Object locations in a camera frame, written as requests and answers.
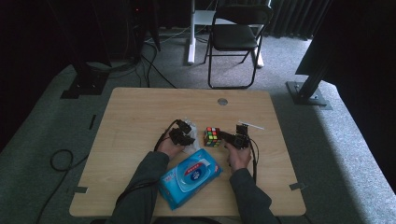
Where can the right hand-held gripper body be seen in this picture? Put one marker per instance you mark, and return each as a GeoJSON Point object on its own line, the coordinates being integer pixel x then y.
{"type": "Point", "coordinates": [241, 140]}

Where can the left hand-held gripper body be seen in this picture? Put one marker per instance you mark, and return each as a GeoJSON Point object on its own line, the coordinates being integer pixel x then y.
{"type": "Point", "coordinates": [179, 135]}

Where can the white wet wipe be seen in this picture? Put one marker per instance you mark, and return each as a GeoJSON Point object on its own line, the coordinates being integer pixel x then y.
{"type": "Point", "coordinates": [194, 146]}

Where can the multicoloured puzzle cube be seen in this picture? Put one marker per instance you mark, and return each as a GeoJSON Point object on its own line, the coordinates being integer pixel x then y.
{"type": "Point", "coordinates": [212, 137]}

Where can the blue wet wipes pack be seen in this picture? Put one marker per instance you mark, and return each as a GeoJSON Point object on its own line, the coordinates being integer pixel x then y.
{"type": "Point", "coordinates": [190, 183]}

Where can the person's left hand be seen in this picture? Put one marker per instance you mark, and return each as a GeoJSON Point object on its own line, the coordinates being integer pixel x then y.
{"type": "Point", "coordinates": [170, 149]}

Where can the person's right hand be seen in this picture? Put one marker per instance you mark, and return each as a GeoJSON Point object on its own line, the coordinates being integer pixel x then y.
{"type": "Point", "coordinates": [239, 160]}

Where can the grey round table grommet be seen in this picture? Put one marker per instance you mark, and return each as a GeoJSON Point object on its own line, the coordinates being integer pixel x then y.
{"type": "Point", "coordinates": [222, 101]}

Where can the grey tape piece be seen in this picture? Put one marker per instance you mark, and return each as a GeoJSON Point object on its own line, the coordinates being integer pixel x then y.
{"type": "Point", "coordinates": [297, 186]}
{"type": "Point", "coordinates": [80, 189]}

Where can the black folding chair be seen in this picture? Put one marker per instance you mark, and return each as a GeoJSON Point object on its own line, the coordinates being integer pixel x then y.
{"type": "Point", "coordinates": [232, 37]}

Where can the black stand with base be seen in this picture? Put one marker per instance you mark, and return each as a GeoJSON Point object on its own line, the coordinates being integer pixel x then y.
{"type": "Point", "coordinates": [85, 84]}

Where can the dark curtain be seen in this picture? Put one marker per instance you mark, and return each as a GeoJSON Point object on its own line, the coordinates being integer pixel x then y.
{"type": "Point", "coordinates": [292, 18]}

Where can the metal stand with base plate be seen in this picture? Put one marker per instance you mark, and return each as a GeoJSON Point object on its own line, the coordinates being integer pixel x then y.
{"type": "Point", "coordinates": [306, 93]}

